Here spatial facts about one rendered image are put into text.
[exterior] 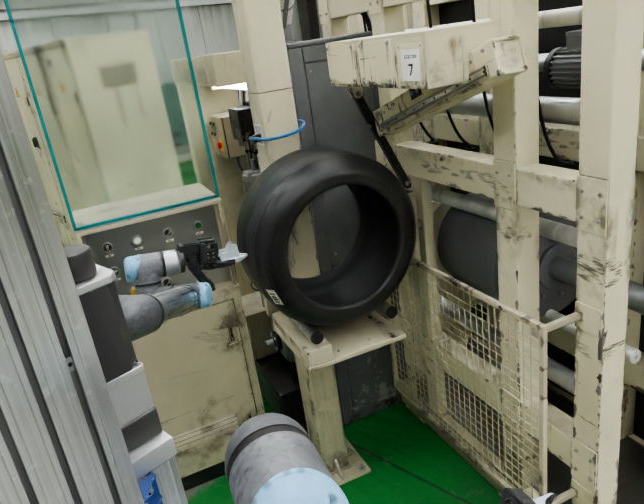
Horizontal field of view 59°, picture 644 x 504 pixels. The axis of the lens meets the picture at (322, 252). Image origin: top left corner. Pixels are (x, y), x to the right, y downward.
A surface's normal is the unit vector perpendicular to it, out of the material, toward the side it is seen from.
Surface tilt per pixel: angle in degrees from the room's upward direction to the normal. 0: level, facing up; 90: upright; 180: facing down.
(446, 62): 90
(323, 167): 43
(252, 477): 35
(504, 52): 72
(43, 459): 90
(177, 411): 90
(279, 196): 56
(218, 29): 90
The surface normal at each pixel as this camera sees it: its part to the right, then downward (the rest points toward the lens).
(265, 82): 0.40, 0.27
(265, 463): -0.37, -0.83
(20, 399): 0.72, 0.15
